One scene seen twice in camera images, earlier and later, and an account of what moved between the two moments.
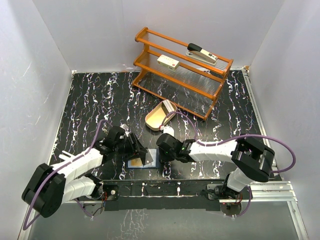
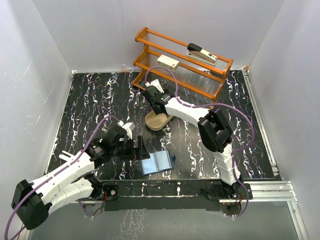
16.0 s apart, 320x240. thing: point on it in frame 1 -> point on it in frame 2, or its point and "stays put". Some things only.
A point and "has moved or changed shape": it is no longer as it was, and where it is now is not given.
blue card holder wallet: (152, 161) has moved or changed shape
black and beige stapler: (197, 52) stays put
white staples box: (168, 62) stays put
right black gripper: (163, 158) -> (166, 91)
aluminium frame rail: (275, 190) stays put
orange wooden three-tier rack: (168, 73) stays put
